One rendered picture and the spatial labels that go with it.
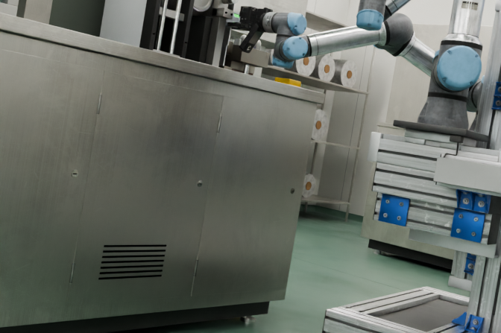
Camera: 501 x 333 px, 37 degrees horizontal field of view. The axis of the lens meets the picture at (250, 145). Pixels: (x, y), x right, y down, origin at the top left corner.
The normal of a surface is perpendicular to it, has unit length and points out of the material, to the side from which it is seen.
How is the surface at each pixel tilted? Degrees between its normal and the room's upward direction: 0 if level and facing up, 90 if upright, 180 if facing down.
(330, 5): 90
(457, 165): 90
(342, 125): 90
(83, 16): 90
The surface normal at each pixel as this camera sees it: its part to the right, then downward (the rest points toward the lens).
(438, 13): -0.66, -0.09
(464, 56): -0.15, 0.13
